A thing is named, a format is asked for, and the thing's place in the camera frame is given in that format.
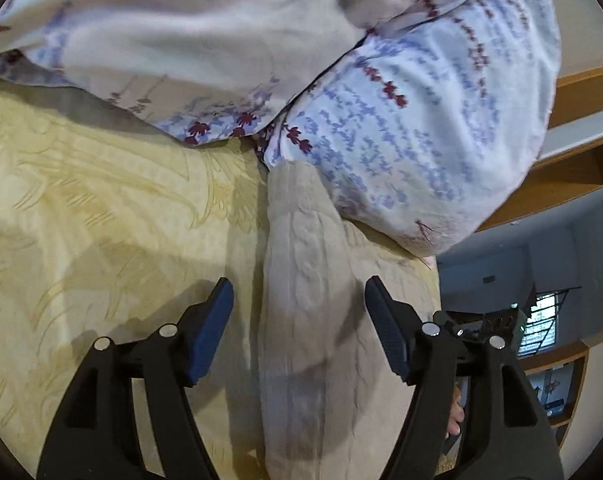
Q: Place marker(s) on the pink floral pillow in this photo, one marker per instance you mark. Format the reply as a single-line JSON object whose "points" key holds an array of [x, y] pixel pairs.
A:
{"points": [[181, 35]]}

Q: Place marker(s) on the window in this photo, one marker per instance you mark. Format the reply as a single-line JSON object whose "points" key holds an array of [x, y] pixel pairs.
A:
{"points": [[539, 325]]}

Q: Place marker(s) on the yellow patterned bed sheet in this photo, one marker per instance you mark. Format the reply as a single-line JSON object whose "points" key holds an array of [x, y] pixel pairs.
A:
{"points": [[81, 210]]}

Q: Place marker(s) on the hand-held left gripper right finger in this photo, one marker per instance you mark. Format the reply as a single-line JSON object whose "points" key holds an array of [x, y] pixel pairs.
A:
{"points": [[389, 330]]}

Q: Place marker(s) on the wooden shelf unit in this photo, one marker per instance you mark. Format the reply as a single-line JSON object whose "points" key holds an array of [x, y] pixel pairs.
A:
{"points": [[581, 175]]}

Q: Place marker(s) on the person's right hand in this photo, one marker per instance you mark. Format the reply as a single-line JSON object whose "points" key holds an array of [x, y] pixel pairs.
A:
{"points": [[455, 412]]}

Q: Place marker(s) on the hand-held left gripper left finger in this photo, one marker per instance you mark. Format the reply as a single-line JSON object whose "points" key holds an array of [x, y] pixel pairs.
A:
{"points": [[214, 330]]}

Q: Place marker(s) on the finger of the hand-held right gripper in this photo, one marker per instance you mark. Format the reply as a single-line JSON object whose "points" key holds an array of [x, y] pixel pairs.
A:
{"points": [[462, 333]]}

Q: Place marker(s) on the blue floral pillow with tree print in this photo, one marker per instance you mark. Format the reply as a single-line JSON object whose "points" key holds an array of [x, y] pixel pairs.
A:
{"points": [[431, 135]]}

